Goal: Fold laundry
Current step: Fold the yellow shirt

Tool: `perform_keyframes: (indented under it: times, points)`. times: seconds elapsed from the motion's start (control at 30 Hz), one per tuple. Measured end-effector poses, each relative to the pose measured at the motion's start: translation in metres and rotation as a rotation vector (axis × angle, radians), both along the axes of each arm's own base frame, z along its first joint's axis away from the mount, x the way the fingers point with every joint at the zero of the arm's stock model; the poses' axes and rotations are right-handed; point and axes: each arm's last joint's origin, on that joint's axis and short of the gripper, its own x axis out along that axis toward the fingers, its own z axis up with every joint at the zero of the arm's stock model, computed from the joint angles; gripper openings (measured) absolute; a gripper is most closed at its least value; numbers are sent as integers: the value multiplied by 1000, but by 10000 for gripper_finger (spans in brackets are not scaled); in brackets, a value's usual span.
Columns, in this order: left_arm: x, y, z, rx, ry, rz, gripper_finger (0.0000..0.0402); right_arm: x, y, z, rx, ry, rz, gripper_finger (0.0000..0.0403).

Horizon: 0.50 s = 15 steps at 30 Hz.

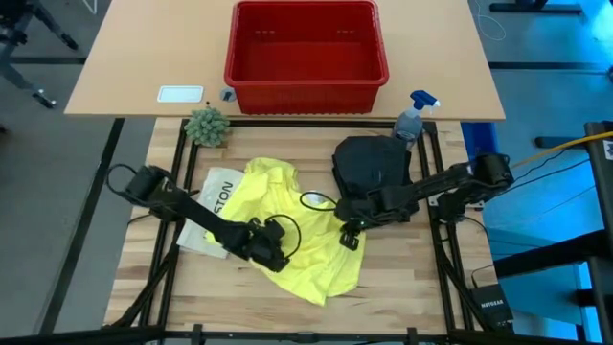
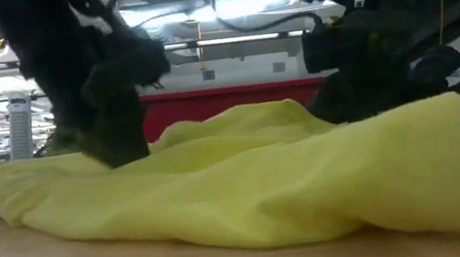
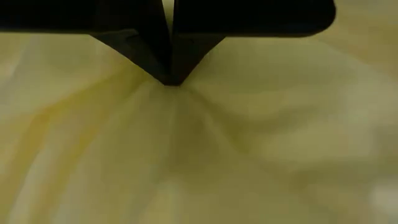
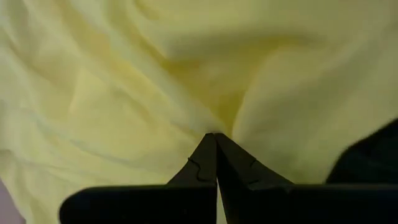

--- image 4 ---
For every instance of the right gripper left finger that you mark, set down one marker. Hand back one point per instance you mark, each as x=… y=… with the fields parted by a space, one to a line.
x=140 y=205

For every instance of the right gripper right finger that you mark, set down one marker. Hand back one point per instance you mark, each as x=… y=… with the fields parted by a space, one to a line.
x=311 y=205

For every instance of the black t-shirt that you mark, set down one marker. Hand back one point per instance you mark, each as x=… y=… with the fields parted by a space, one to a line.
x=363 y=155

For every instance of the yellow shirt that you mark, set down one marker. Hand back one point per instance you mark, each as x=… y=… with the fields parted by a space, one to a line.
x=124 y=77

